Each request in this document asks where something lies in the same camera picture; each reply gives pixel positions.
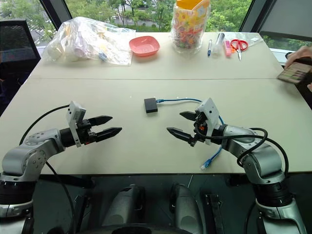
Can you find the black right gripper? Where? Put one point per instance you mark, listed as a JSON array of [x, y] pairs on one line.
[[201, 134]]

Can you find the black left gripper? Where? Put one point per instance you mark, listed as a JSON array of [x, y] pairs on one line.
[[86, 136]]

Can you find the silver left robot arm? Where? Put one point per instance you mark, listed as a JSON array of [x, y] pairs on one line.
[[29, 156]]

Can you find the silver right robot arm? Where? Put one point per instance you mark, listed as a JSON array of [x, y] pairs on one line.
[[263, 158]]

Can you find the small black adapter box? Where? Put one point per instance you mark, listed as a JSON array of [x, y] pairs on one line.
[[151, 106]]

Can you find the person's bare hand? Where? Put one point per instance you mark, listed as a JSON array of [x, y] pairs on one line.
[[302, 52], [310, 87]]

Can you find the blue pen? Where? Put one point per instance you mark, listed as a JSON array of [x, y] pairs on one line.
[[209, 48]]

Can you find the grey rounded shape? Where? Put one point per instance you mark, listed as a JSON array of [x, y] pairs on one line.
[[122, 207], [186, 209]]

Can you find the clear plastic tube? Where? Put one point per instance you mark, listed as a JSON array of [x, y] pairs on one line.
[[217, 45]]

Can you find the clear plastic bag of items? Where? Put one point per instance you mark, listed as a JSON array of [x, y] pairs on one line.
[[87, 41]]

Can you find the pink highlighter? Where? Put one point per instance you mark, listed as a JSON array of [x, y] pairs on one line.
[[228, 48]]

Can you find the pink plastic bowl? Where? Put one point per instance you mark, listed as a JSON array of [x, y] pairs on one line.
[[144, 46]]

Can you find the bag of colourful candies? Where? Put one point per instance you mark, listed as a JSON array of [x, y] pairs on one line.
[[187, 31]]

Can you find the black flat bar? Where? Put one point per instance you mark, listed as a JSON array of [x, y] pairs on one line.
[[214, 214]]

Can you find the red scissors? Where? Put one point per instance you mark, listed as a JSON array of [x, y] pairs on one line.
[[240, 47]]

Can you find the clear flat plastic sleeve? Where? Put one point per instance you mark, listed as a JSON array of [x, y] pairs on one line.
[[252, 37]]

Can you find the black mesh chair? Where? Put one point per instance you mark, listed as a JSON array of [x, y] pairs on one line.
[[17, 41]]

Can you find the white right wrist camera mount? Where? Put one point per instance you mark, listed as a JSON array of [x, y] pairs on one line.
[[210, 109]]

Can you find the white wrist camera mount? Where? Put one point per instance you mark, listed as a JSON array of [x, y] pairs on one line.
[[210, 109], [74, 111]]

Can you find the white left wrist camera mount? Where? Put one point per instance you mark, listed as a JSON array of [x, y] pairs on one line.
[[74, 111]]

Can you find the black window frame post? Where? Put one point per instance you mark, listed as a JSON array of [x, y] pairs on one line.
[[57, 13], [248, 14]]

